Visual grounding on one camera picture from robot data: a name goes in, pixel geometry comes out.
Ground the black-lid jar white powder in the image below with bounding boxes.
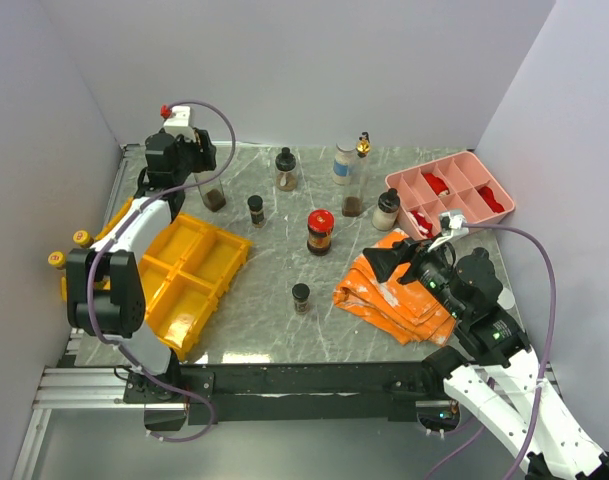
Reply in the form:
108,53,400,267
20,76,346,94
372,188,400,231

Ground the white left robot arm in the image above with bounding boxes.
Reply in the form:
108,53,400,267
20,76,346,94
65,127,217,402

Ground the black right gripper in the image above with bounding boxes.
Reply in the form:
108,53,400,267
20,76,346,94
361,231,466,318

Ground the purple cable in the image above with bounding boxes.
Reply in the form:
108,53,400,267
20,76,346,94
85,100,235,444
423,224,557,480

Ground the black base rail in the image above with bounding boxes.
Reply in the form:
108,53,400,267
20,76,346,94
123,361,460,431

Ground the red-lid sauce jar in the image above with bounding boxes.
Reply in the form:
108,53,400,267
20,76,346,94
307,209,335,256

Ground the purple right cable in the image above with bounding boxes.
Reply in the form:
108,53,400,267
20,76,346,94
423,224,557,480

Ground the green-label sauce bottle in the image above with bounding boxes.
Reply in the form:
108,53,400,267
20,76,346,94
47,250,67,270
73,230,95,249

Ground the black-lid jar brown powder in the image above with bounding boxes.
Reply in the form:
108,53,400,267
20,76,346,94
274,147,298,191

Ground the pink compartment tray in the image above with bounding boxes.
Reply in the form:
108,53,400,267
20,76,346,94
385,151,515,240

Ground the red sock right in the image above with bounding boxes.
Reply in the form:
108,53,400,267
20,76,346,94
477,186,505,214

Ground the yellow compartment bin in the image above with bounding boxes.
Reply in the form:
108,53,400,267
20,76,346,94
59,196,253,362

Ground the black-cap spice shaker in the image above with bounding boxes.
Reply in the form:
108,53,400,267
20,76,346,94
291,283,310,314
247,195,265,228

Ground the black-cap spice shaker back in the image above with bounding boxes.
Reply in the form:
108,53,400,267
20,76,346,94
247,195,265,228

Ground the white-lid jar right edge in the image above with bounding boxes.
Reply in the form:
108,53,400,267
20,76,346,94
497,287,516,310

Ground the red sock in tray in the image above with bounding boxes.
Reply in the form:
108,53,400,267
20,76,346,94
410,210,434,239

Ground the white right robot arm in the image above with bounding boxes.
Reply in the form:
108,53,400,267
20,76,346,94
363,239,609,479

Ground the orange tie-dye cloth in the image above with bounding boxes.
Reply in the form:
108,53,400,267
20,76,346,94
333,254,455,347

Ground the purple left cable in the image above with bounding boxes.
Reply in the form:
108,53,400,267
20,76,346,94
85,100,235,444

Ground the red sock middle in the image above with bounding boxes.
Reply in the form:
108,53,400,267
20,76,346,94
423,172,450,197

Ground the black-cap spice shaker front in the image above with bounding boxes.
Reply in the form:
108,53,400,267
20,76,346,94
291,283,310,314

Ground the blue-label clear jar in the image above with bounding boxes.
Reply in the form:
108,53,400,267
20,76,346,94
332,139,357,185

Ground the tall oil bottle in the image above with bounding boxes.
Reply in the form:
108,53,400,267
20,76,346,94
194,171,226,212
341,131,371,217

